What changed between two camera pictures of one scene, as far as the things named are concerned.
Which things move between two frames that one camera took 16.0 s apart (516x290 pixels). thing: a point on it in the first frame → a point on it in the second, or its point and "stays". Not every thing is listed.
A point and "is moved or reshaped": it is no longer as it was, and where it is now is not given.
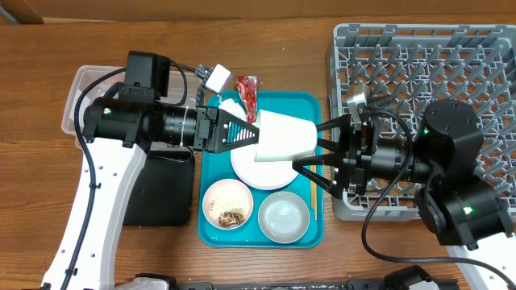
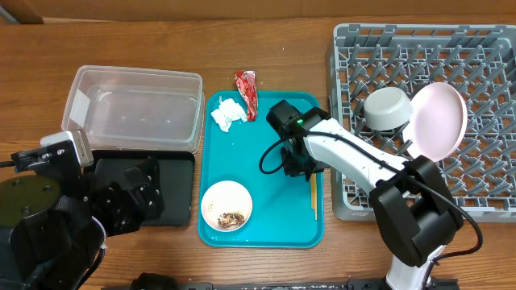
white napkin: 230,105 stays
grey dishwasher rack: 407,68 stays
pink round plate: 262,175 is moved or reshaped
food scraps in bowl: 229,218 stays
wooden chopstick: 315,195 stays
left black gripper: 212,135 → 148,192
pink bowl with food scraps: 228,204 stays
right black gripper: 348,153 → 295,164
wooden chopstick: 312,189 stays
